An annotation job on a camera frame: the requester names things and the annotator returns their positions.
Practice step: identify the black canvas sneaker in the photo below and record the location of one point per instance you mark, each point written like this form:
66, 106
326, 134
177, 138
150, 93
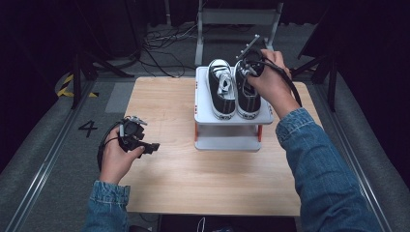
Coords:
248, 98
221, 93

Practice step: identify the grey metal stand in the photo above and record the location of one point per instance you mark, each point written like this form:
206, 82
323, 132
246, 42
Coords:
238, 16

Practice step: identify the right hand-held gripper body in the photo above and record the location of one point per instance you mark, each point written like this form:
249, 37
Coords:
253, 58

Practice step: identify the black tripod stand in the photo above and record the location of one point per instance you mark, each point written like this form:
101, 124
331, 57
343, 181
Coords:
330, 77
77, 77

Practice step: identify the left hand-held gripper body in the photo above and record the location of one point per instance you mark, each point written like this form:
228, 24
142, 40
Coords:
131, 133

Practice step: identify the white shoe rack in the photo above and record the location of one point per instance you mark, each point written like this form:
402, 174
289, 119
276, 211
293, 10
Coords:
225, 135

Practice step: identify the person's right hand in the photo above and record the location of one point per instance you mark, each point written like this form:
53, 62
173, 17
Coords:
270, 83

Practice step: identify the metal floor rail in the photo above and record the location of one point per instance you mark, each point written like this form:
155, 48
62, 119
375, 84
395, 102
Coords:
48, 161
354, 164

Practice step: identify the person's left hand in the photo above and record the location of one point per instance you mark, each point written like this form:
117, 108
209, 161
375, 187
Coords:
116, 161

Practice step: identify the yellow black floor tape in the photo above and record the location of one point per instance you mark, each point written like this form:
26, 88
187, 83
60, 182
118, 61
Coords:
66, 92

